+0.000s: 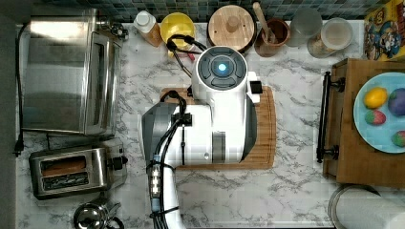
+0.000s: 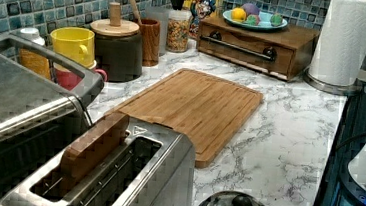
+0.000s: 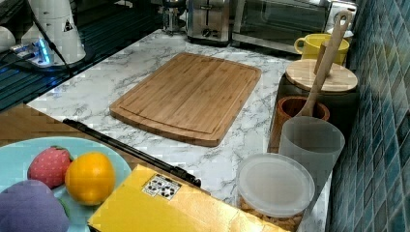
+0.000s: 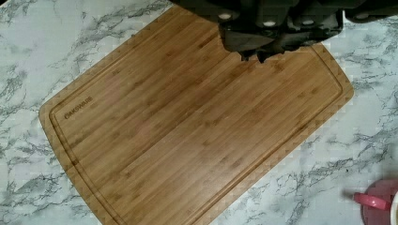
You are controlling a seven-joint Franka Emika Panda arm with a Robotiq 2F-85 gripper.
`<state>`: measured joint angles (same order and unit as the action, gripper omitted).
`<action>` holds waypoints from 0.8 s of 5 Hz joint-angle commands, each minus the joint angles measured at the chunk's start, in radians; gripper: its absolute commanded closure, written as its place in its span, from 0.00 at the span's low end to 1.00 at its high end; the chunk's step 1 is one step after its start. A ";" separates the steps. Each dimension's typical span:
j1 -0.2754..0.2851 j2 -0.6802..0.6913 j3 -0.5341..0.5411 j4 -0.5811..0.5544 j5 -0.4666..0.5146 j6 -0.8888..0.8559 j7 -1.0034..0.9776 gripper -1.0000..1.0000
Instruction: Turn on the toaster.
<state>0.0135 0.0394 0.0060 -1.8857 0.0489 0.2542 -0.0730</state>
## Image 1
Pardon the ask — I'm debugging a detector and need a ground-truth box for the red green toy fruit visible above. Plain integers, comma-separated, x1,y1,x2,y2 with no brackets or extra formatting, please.
365,110,386,126

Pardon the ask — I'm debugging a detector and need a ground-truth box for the toast slice in toaster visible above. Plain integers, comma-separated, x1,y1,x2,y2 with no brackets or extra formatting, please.
41,157,86,177

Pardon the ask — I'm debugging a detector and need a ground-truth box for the colourful cereal box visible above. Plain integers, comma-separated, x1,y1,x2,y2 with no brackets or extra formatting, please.
364,0,405,62

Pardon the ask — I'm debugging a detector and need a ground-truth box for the silver two-slot toaster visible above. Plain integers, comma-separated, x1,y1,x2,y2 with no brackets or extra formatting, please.
29,138,128,200

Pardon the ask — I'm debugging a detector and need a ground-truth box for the purple toy fruit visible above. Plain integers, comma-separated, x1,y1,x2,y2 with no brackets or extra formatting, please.
388,88,405,116

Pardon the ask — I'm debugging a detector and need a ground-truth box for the yellow bowl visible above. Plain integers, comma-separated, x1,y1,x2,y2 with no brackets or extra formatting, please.
160,12,196,60

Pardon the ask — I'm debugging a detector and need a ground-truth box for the wooden pestle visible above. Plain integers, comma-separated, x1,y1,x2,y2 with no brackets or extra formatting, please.
253,2,276,44

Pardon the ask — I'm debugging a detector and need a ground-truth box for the black power cord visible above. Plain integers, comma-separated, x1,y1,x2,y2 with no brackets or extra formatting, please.
12,24,31,158

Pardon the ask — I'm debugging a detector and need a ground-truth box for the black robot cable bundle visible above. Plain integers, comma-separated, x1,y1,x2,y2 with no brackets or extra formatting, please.
146,33,208,229

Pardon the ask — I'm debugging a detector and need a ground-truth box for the wooden tray with black handle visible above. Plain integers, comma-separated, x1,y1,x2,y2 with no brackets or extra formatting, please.
316,57,405,189

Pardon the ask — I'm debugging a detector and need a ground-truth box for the frosted glass jar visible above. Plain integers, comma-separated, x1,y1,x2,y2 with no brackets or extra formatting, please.
287,8,323,47

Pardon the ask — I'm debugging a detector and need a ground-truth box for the round wooden lid jar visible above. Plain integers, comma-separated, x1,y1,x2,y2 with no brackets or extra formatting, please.
207,5,257,53

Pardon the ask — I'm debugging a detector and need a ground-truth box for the stainless toaster oven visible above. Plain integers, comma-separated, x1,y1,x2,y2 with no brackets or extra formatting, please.
22,7,128,135

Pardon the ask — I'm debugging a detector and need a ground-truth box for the clear jar with white lid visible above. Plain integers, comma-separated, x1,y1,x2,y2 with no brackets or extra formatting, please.
307,18,353,58

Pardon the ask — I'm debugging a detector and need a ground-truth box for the black toaster lever knob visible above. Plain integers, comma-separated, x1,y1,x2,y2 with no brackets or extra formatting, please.
107,156,128,171

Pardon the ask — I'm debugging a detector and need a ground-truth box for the white capped bottle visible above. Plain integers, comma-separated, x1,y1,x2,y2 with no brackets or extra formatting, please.
133,10,162,47

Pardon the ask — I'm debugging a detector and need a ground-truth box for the brown mortar bowl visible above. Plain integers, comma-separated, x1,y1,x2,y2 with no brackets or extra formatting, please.
254,18,290,57

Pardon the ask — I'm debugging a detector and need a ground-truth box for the wooden cutting board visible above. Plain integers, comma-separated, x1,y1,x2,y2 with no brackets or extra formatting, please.
178,86,276,170

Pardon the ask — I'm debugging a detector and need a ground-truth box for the yellow toy lemon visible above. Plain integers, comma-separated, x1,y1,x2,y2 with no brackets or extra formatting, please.
363,87,388,109

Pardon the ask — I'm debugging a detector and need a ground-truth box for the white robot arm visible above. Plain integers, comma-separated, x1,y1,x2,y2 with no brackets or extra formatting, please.
139,46,260,229

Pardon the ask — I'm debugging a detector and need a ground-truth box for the green pink toy fruit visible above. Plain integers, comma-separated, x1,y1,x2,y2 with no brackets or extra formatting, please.
391,131,405,147

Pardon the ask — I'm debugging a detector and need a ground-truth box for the steel kettle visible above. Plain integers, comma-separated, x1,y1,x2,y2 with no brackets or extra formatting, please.
74,197,125,229

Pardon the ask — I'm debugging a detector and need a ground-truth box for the light blue plate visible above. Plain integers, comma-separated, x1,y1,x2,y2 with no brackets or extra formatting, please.
352,73,404,154

